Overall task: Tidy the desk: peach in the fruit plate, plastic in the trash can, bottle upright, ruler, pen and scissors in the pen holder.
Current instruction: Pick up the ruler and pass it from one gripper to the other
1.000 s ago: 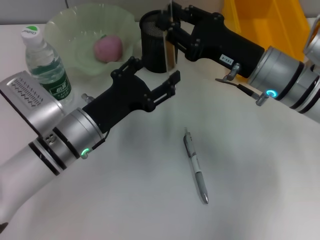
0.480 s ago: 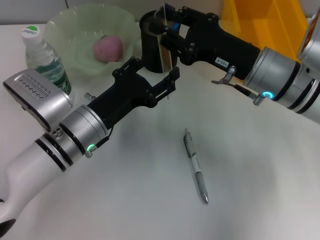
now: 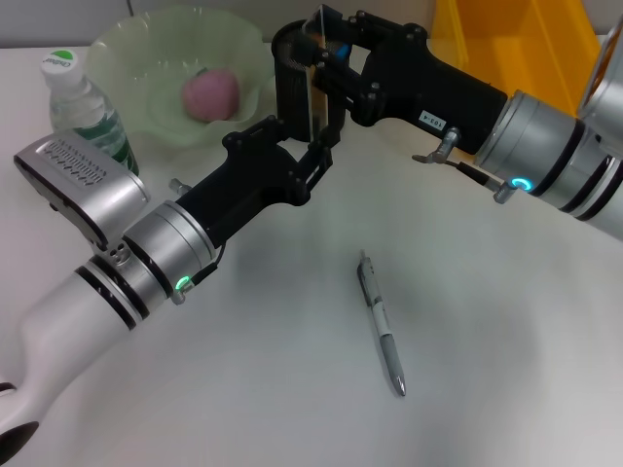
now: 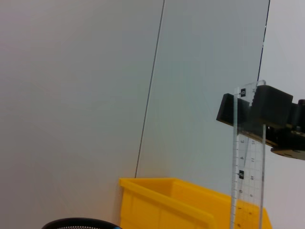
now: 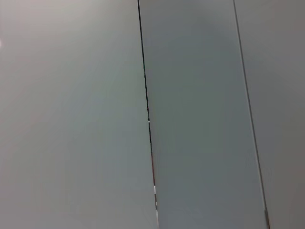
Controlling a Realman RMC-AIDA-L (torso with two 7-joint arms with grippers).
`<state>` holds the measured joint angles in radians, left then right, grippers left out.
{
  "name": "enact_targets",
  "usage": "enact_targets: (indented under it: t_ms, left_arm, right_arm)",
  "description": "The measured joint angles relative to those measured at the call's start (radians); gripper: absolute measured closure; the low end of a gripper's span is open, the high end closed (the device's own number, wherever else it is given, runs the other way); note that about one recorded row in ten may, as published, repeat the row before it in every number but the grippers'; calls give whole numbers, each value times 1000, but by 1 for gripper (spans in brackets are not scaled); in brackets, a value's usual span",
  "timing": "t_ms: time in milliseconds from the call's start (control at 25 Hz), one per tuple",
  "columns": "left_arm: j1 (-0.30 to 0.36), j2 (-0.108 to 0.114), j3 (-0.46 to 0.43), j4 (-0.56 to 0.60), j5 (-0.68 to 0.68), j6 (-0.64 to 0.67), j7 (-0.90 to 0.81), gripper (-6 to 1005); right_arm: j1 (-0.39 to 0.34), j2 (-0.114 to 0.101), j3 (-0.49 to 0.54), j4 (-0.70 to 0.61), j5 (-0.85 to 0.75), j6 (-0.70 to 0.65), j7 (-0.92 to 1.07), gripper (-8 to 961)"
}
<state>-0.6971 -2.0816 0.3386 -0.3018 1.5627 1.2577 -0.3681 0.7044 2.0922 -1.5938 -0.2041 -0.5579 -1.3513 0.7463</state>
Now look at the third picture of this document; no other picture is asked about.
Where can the pale green fruit bowl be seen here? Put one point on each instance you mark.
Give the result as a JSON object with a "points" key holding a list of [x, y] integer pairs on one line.
{"points": [[146, 73]]}

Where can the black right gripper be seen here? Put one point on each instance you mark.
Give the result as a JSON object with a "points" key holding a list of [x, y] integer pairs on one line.
{"points": [[428, 92]]}

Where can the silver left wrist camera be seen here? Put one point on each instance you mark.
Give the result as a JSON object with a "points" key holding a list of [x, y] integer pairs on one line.
{"points": [[87, 180]]}

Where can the clear green-label water bottle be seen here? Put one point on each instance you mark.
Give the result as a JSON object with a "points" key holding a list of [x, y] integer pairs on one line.
{"points": [[78, 107]]}

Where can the pink peach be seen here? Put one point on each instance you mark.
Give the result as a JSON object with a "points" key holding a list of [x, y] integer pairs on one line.
{"points": [[209, 97]]}

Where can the clear plastic ruler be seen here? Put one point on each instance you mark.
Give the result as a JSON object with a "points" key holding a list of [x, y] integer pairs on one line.
{"points": [[318, 102]]}

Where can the grey ballpoint pen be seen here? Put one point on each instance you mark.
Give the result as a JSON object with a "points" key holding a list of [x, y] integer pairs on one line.
{"points": [[384, 331]]}

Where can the black mesh pen holder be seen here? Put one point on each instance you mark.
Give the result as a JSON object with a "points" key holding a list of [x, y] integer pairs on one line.
{"points": [[292, 97]]}

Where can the yellow plastic bin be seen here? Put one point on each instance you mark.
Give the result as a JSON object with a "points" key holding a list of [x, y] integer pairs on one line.
{"points": [[545, 58]]}

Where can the blue capped scissors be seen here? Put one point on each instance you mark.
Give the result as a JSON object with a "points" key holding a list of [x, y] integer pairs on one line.
{"points": [[342, 51]]}

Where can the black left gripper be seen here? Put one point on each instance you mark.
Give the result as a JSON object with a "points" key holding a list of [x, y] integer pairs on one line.
{"points": [[243, 180]]}

